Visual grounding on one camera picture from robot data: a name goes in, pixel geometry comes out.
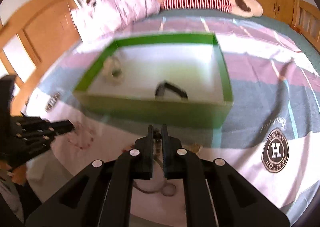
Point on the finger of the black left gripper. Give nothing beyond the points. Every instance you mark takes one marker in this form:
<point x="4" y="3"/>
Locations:
<point x="43" y="127"/>
<point x="34" y="147"/>

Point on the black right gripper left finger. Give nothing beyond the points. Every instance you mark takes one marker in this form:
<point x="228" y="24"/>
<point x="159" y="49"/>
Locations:
<point x="143" y="162"/>

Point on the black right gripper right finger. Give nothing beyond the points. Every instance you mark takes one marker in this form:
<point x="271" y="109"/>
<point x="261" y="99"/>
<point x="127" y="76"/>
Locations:
<point x="172" y="163"/>

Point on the large silver bangle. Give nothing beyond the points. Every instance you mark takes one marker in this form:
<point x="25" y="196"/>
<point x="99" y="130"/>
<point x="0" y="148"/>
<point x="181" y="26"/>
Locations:
<point x="158" y="183"/>

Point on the gold brooch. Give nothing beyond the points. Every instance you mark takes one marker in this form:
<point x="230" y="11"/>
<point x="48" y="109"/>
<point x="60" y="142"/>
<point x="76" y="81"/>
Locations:
<point x="194" y="147"/>

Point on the black wrist watch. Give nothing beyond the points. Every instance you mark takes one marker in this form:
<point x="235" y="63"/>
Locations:
<point x="167" y="86"/>

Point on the green cardboard box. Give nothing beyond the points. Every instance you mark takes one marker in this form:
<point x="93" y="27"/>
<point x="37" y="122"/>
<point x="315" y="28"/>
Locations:
<point x="192" y="61"/>

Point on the white wrist watch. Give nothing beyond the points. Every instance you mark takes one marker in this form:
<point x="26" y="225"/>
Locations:
<point x="112" y="71"/>

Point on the wooden headboard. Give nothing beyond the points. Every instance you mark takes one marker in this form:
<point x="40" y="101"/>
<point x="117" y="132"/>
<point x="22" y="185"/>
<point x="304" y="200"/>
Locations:
<point x="45" y="30"/>

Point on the striped patchwork bedsheet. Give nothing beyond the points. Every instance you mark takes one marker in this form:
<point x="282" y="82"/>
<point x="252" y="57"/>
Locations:
<point x="246" y="91"/>

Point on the red striped plush toy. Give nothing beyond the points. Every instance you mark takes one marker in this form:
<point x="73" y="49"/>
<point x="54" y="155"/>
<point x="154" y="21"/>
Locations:
<point x="243" y="8"/>

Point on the wooden footboard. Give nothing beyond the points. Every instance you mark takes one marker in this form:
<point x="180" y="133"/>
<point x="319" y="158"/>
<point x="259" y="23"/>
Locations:
<point x="306" y="20"/>

